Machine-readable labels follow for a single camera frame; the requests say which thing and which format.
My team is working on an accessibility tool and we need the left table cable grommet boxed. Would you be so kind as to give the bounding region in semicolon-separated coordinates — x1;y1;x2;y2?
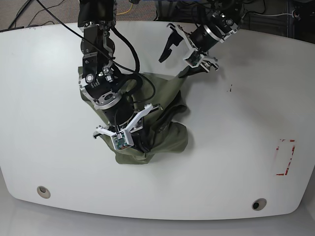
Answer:
37;186;51;199

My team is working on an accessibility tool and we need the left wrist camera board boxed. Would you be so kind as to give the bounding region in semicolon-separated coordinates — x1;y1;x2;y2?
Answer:
185;52;201;68

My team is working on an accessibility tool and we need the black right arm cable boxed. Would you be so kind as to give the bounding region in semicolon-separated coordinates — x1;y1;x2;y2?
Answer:
36;0;155;114

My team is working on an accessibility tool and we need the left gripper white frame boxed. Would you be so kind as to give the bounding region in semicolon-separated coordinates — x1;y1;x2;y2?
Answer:
158;23;219;78

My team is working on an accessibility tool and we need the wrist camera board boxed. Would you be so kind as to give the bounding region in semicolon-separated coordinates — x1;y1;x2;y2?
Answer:
185;52;201;68
111;133;130;150

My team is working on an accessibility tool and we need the right table cable grommet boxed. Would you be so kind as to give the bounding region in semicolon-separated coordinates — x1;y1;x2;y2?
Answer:
252;198;267;211

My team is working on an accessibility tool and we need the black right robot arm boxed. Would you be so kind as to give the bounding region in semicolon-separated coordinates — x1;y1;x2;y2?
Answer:
78;0;160;153

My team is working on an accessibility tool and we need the white cable on floor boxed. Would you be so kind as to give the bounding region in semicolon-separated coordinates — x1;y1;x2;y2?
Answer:
255;10;296;18

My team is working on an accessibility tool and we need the table cable grommet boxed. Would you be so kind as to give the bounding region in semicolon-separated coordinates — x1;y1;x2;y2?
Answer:
37;186;51;199
252;198;267;211

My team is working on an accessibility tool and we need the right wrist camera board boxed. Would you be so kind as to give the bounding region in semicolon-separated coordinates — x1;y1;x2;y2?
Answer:
111;133;130;150

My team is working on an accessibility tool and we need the yellow cable on floor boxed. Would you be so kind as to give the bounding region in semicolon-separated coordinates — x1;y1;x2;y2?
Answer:
115;2;135;16

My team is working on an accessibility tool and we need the olive green t-shirt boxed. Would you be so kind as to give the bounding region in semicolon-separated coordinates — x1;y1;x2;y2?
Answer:
80;74;189;165

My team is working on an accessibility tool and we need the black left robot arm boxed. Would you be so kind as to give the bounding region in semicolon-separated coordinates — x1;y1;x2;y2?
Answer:
158;0;244;78

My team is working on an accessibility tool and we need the red tape rectangle marking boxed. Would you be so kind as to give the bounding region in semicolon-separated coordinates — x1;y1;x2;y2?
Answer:
273;139;296;176

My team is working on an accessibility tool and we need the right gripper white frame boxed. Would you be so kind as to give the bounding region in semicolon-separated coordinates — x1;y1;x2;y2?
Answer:
93;103;163;153

